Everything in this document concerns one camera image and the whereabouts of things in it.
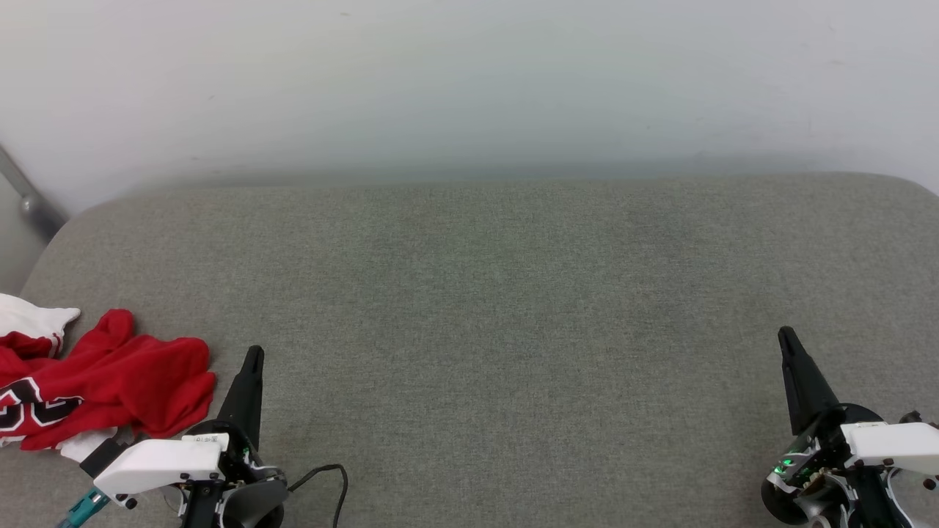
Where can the left white camera bracket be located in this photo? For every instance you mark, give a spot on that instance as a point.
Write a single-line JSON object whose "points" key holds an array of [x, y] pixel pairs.
{"points": [[158, 463]]}

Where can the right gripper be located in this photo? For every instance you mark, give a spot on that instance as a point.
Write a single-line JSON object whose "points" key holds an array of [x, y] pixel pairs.
{"points": [[814, 484]]}

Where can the grey fabric sofa cushion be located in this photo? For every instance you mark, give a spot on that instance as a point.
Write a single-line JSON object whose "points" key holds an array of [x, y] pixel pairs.
{"points": [[477, 330]]}

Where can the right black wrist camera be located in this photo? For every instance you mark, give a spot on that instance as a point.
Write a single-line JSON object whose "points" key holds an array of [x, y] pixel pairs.
{"points": [[917, 418]]}

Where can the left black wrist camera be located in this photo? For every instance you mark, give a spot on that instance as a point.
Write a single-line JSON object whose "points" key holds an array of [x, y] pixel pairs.
{"points": [[99, 458]]}

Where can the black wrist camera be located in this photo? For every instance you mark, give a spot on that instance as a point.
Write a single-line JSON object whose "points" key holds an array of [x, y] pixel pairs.
{"points": [[99, 458], [917, 418]]}

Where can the grey metal rail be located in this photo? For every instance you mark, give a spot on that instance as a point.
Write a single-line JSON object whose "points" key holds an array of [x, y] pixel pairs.
{"points": [[33, 205]]}

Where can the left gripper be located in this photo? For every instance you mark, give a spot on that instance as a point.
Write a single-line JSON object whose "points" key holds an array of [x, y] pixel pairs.
{"points": [[246, 499]]}

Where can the red white Bulls jersey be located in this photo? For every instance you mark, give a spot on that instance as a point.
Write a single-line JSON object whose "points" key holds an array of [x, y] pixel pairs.
{"points": [[132, 374]]}

